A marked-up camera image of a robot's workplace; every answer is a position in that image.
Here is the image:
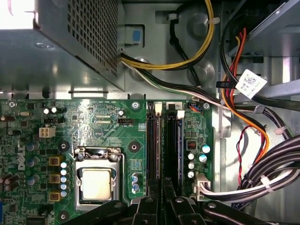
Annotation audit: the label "white barcode cable tag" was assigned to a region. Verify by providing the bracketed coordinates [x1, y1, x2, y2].
[235, 68, 268, 99]

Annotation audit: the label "silver metal socket cover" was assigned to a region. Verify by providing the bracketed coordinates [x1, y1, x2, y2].
[75, 158, 122, 211]

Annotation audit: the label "black power cable bundle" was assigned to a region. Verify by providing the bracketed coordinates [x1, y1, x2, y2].
[120, 60, 300, 203]

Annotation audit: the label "CPU socket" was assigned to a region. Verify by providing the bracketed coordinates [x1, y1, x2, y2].
[73, 145, 132, 213]

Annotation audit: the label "thin wire locking lever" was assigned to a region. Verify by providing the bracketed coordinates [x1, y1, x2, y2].
[83, 147, 135, 208]

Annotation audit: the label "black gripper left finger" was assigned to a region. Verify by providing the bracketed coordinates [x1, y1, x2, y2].
[78, 178, 163, 225]

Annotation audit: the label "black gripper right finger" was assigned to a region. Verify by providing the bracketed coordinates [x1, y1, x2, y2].
[163, 177, 284, 225]

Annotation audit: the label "silver power supply box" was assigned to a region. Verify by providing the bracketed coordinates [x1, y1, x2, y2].
[0, 0, 126, 94]

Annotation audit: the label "silver topped CPU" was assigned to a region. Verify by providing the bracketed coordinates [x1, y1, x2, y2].
[82, 169, 112, 201]

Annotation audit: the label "cream four pin power socket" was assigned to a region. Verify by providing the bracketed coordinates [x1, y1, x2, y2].
[38, 126, 56, 139]

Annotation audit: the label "green Dell motherboard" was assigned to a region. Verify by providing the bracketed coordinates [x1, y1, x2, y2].
[0, 98, 215, 225]

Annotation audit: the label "square brass inductor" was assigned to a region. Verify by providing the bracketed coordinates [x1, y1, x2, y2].
[49, 191, 62, 202]
[49, 173, 62, 184]
[48, 156, 63, 166]

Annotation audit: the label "orange red yellow power wires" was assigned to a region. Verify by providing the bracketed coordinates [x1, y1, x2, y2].
[221, 27, 270, 164]

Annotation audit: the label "silver and black PC case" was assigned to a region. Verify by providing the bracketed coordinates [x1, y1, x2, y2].
[0, 0, 300, 225]

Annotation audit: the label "square black board chip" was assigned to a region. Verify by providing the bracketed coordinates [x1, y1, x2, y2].
[25, 215, 46, 225]

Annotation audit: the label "blue plastic case clip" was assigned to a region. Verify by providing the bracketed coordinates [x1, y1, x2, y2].
[131, 28, 143, 44]

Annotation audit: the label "white board power connector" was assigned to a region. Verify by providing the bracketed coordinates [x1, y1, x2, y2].
[192, 173, 212, 202]

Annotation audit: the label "RAM slot with black clips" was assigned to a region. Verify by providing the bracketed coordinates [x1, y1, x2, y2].
[147, 102, 155, 188]
[166, 102, 178, 188]

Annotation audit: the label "thin red black wire pair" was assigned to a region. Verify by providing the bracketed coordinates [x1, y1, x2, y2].
[236, 125, 253, 188]

